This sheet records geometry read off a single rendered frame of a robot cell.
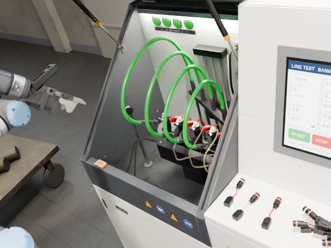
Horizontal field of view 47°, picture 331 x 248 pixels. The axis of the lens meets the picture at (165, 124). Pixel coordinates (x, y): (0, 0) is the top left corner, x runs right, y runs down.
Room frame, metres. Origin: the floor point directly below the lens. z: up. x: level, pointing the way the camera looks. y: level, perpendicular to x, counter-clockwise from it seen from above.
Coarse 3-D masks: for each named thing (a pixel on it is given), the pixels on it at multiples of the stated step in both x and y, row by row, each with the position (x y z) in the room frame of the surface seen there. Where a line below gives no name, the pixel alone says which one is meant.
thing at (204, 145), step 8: (208, 80) 1.13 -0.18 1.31; (200, 88) 1.09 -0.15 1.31; (216, 88) 1.15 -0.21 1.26; (192, 96) 1.07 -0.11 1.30; (224, 104) 1.16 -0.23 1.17; (224, 112) 1.16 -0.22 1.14; (184, 120) 1.03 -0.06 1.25; (224, 120) 1.16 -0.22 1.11; (184, 128) 1.02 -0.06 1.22; (184, 136) 1.02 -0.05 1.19; (200, 144) 1.06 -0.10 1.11; (208, 144) 1.08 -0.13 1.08
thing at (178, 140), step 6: (192, 66) 1.20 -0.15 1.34; (198, 66) 1.22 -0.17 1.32; (180, 72) 1.17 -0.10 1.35; (204, 72) 1.24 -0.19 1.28; (204, 78) 1.24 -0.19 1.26; (174, 84) 1.14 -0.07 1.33; (210, 90) 1.24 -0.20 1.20; (168, 96) 1.11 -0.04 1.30; (210, 96) 1.25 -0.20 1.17; (168, 102) 1.10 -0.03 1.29; (210, 102) 1.25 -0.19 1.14; (168, 138) 1.08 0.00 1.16; (180, 138) 1.12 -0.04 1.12; (192, 138) 1.14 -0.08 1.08
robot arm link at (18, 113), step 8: (0, 104) 1.04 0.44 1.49; (8, 104) 1.02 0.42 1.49; (16, 104) 1.01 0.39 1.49; (24, 104) 1.03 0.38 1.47; (0, 112) 1.00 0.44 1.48; (8, 112) 1.00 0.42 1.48; (16, 112) 1.00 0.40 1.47; (24, 112) 1.01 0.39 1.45; (0, 120) 0.98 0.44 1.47; (8, 120) 0.99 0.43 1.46; (16, 120) 0.99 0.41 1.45; (24, 120) 1.00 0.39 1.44; (0, 128) 0.96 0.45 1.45; (8, 128) 0.98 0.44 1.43; (0, 136) 0.96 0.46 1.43
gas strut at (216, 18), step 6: (204, 0) 1.04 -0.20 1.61; (210, 0) 1.04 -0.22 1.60; (210, 6) 1.04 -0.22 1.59; (210, 12) 1.05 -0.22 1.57; (216, 12) 1.05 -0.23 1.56; (216, 18) 1.06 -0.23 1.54; (216, 24) 1.07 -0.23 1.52; (222, 24) 1.07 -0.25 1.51; (222, 30) 1.07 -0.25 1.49; (228, 36) 1.09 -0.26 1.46; (228, 42) 1.10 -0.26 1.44; (234, 54) 1.12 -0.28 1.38
